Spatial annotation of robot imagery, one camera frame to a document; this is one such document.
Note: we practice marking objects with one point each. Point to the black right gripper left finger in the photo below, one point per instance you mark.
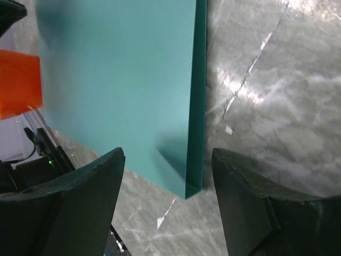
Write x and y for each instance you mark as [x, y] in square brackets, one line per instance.
[70, 215]

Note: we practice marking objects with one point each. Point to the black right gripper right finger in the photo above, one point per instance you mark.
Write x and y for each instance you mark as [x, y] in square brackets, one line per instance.
[262, 217]

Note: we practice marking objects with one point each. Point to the teal green file folder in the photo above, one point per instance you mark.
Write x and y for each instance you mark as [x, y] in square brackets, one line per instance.
[129, 74]

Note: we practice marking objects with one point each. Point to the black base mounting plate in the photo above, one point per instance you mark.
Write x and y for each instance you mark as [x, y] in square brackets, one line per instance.
[52, 162]

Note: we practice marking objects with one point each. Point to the orange plastic cup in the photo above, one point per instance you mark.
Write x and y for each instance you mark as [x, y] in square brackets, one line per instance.
[21, 89]

